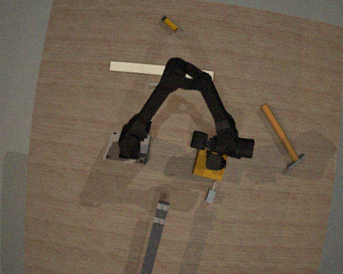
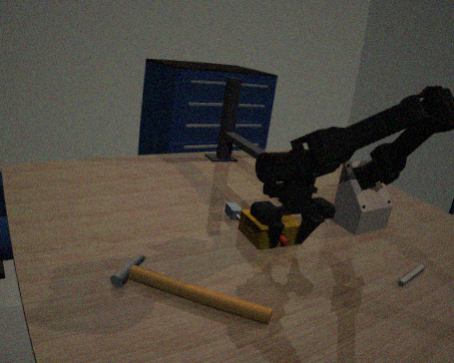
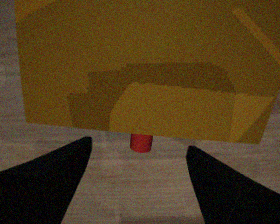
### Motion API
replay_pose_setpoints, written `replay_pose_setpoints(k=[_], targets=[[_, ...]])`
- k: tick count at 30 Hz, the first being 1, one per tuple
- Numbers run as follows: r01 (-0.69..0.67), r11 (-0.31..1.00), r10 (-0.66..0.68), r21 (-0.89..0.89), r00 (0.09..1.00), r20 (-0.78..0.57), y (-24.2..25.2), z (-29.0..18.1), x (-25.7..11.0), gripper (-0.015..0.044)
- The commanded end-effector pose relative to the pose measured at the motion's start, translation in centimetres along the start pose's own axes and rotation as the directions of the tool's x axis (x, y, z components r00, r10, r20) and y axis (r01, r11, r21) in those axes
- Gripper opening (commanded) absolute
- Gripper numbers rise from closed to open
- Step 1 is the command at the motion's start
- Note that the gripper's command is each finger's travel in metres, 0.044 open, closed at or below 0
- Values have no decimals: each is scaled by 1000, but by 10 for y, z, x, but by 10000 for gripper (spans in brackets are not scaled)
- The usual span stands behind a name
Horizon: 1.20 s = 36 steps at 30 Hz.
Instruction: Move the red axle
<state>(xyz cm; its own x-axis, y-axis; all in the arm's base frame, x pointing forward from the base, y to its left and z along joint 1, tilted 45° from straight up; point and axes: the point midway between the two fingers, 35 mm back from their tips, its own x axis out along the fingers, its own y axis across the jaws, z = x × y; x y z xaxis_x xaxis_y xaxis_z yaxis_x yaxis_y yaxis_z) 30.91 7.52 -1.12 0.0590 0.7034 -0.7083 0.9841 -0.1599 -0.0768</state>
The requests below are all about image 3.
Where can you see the red cylinder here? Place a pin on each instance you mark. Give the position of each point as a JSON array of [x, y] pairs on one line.
[[141, 143]]

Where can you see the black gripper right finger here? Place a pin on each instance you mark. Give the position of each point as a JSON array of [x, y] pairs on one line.
[[226, 196]]

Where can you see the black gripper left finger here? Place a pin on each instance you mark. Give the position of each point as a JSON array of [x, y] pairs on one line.
[[39, 191]]

